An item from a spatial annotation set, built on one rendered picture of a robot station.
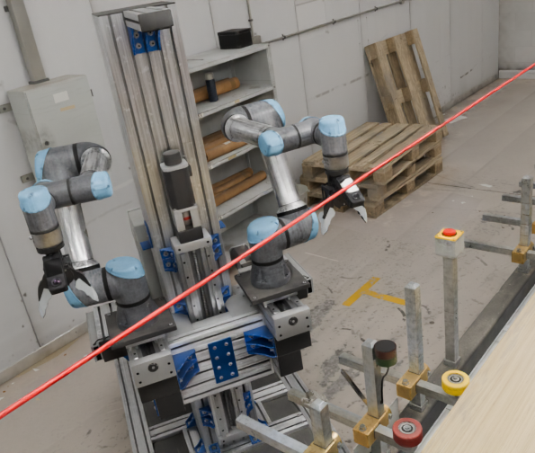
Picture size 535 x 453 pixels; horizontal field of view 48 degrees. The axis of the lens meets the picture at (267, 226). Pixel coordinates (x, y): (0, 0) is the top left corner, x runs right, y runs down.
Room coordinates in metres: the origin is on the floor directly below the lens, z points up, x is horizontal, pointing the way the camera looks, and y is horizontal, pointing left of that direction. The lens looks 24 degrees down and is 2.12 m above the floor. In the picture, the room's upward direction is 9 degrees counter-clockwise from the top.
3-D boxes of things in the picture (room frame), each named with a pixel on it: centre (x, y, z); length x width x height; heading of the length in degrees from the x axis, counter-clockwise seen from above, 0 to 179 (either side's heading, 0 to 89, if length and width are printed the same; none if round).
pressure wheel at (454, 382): (1.40, -0.48, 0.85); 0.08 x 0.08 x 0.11
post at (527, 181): (2.25, -1.09, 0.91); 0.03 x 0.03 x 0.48; 46
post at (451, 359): (1.72, -0.58, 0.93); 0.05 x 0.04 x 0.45; 136
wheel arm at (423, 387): (1.53, -0.34, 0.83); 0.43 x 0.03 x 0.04; 46
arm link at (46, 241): (1.45, 0.58, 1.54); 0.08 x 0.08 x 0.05
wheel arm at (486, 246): (2.26, -1.03, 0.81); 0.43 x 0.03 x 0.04; 46
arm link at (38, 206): (1.46, 0.57, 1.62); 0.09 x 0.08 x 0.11; 9
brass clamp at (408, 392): (1.51, -0.39, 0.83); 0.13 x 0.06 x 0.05; 136
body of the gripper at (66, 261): (1.46, 0.58, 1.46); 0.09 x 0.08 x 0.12; 16
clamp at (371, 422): (1.33, -0.21, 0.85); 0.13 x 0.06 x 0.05; 136
